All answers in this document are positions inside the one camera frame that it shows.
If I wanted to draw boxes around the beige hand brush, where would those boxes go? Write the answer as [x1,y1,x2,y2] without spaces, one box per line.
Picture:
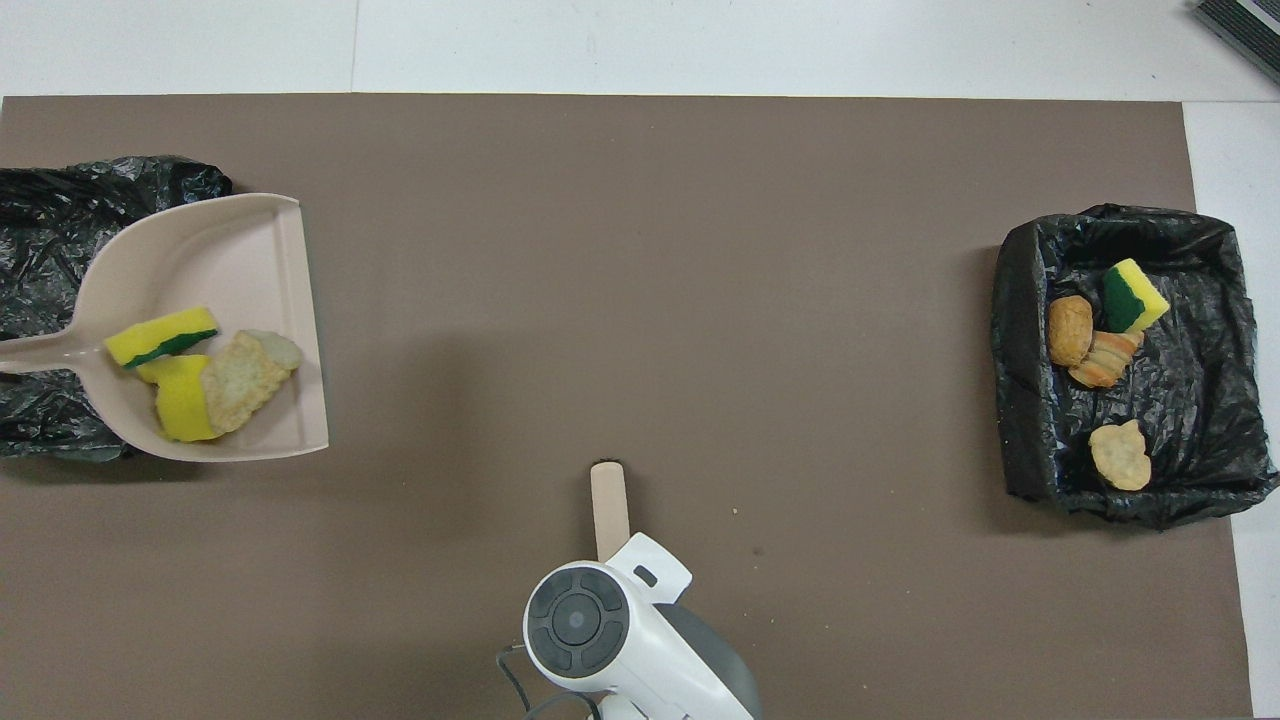
[590,461,631,563]

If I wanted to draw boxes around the pale cream foam chunk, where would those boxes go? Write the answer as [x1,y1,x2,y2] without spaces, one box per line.
[1088,419,1153,493]
[203,329,304,436]

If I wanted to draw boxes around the beige plastic dustpan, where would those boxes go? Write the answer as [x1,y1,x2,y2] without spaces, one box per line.
[0,193,330,463]

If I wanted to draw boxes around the brown bread roll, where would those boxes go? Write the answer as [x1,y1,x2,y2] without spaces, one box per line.
[1047,294,1095,368]

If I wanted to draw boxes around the orange striped bread piece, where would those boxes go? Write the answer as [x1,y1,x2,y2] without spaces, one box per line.
[1068,330,1145,390]

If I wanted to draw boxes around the green and yellow sponge piece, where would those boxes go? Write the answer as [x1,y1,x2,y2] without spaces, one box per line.
[1101,258,1172,334]

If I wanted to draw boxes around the black bag lined bin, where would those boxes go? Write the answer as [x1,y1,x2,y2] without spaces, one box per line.
[992,203,1280,531]
[0,155,233,463]

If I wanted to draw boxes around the brown table mat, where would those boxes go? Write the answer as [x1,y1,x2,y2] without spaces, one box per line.
[0,93,1256,720]

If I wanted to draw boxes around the dark ribbed device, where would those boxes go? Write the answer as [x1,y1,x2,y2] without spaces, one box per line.
[1192,0,1280,86]

